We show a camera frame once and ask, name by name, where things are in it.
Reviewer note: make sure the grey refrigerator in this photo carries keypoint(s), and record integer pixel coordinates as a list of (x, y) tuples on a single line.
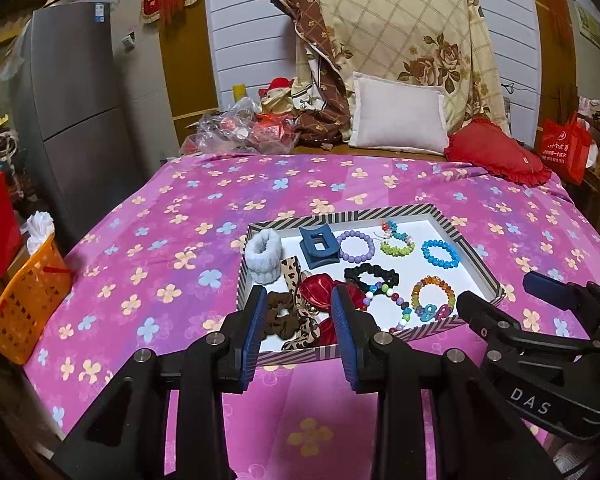
[(80, 110)]

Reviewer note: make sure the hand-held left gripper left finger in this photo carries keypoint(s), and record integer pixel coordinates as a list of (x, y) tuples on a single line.
[(254, 335)]

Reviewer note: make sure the pink floral bedsheet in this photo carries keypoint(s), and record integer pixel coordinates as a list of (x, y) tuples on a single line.
[(180, 210)]

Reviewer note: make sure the white cloth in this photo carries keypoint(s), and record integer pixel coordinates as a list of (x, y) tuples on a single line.
[(40, 230)]

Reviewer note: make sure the white pillow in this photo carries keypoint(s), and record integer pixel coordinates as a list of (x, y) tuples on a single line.
[(400, 115)]

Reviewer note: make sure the brown scrunchie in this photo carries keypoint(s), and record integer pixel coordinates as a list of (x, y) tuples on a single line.
[(280, 305)]

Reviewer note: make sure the leopard print scrunchie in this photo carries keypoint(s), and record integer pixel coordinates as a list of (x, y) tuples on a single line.
[(300, 335)]

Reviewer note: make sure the blue hair claw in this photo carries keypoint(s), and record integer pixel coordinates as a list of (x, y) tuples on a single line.
[(310, 255)]

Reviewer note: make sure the striped cardboard box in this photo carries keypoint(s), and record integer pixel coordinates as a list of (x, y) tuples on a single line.
[(472, 277)]

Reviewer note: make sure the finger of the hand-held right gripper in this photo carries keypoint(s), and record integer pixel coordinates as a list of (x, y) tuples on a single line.
[(550, 290), (530, 375)]

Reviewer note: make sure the cream floral quilt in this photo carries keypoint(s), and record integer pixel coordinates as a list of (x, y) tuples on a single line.
[(405, 20)]

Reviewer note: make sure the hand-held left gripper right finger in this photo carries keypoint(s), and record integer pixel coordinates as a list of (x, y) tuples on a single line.
[(342, 335)]

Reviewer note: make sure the black scrunchie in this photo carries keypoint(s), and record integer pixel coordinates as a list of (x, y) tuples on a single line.
[(360, 272)]

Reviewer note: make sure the red heart cushion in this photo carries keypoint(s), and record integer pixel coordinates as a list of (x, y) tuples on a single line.
[(490, 152)]

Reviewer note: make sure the red santa toy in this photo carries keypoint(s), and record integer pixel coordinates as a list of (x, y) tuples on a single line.
[(280, 85)]

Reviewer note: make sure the red bow hair clip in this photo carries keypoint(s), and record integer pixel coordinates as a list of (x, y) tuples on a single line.
[(320, 287)]

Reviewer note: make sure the framed wall picture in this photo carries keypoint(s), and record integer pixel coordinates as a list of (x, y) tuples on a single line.
[(587, 22)]

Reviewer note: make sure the orange plastic basket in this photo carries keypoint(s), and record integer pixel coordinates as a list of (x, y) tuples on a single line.
[(30, 300)]

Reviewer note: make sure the red shopping bag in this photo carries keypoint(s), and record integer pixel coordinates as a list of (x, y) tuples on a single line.
[(562, 152)]

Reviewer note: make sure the clear plastic bag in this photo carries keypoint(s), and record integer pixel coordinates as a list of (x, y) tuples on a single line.
[(220, 130)]

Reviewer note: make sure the fluffy light blue scrunchie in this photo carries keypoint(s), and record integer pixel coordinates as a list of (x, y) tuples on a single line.
[(255, 260)]

